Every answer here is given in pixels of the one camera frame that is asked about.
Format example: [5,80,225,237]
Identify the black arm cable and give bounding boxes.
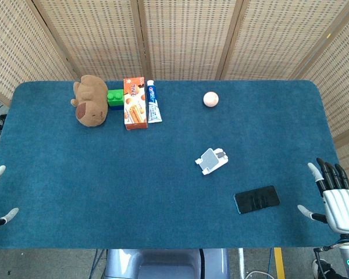
[313,245,343,279]

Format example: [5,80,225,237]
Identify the yellow floor tape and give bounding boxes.
[274,247,286,279]

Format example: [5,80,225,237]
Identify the blue felt table cover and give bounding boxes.
[0,80,349,250]

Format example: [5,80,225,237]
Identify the orange snack box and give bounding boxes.
[123,77,149,131]

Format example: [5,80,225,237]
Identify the white floor cable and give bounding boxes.
[244,270,276,279]

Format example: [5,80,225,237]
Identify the pale pink ball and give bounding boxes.
[203,91,220,108]

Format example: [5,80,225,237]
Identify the blue white toothpaste tube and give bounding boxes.
[145,80,163,124]

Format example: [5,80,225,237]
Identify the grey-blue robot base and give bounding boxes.
[104,248,230,279]

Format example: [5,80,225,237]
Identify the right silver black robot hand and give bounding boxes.
[297,158,349,235]

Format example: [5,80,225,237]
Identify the green toy brick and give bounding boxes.
[106,89,125,106]

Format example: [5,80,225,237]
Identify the woven bamboo screen panel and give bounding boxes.
[31,0,148,81]
[137,0,245,81]
[0,0,78,107]
[218,0,349,81]
[290,0,349,192]

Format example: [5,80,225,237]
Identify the white phone stand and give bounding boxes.
[195,148,230,176]

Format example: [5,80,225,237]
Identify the brown capybara plush toy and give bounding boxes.
[70,74,109,128]

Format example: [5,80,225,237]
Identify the white table leg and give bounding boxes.
[237,248,245,279]

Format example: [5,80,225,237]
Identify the blue floor cable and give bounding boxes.
[90,249,105,279]

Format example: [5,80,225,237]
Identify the black white sneaker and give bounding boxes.
[312,259,340,279]

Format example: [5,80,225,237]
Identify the black smartphone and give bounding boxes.
[233,185,281,215]

